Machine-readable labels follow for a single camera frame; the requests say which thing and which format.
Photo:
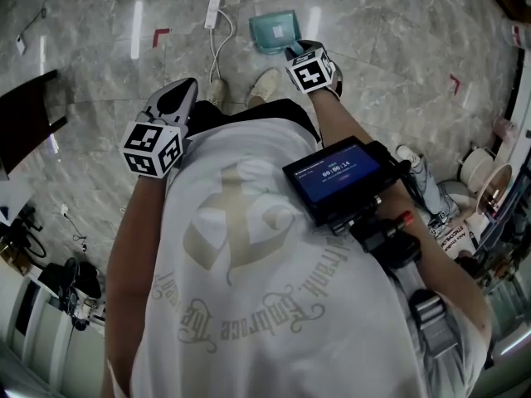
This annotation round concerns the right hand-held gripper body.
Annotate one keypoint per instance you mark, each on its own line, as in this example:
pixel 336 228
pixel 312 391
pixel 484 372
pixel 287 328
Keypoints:
pixel 310 75

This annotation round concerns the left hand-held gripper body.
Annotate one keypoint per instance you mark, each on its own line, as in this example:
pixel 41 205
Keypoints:
pixel 174 102

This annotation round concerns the teal plastic dustpan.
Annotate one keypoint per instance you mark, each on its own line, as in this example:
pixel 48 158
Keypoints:
pixel 274 29

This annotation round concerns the person's left forearm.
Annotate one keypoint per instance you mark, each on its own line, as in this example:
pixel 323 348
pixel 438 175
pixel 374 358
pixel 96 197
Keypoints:
pixel 128 239

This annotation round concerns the person's right forearm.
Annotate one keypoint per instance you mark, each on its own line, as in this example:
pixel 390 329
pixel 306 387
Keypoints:
pixel 344 122

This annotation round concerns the person's left beige shoe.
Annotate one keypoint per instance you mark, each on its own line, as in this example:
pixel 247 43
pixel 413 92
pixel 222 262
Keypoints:
pixel 216 91

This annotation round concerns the person's beige shoe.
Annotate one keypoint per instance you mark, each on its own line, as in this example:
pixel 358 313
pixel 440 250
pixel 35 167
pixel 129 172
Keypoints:
pixel 216 91
pixel 263 83

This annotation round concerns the person's right beige shoe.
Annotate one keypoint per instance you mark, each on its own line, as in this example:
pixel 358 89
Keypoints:
pixel 263 83

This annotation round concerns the black shorts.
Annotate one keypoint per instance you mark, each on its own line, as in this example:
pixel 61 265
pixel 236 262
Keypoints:
pixel 232 112

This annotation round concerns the red tape corner mark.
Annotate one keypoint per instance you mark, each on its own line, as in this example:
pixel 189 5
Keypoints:
pixel 159 33

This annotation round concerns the white power strip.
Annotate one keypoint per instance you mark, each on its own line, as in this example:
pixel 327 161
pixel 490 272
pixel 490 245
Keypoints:
pixel 212 13

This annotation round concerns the black chest-mounted monitor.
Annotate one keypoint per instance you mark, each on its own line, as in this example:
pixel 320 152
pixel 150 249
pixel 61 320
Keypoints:
pixel 332 174

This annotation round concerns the dark wooden table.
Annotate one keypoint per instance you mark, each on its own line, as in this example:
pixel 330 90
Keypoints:
pixel 25 118

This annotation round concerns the small white adapter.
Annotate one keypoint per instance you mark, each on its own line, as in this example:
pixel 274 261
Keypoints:
pixel 21 45

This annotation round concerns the white printed t-shirt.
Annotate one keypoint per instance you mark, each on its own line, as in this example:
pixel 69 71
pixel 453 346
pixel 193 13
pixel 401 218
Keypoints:
pixel 249 284

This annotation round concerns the black bag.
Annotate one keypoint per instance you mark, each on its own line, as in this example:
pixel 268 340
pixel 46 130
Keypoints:
pixel 79 278

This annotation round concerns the pink container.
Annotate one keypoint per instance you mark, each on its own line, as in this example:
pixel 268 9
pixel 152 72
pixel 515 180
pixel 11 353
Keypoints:
pixel 504 127

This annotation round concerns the white bottle with red label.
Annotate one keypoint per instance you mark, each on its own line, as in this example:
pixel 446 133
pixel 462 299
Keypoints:
pixel 518 33

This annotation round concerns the round mirror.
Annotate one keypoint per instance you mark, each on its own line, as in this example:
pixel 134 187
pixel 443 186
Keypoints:
pixel 493 189

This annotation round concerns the white printed bag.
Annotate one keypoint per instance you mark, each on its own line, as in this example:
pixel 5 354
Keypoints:
pixel 458 239

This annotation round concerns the black mount with red knob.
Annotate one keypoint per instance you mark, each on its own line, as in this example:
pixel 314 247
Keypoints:
pixel 386 239

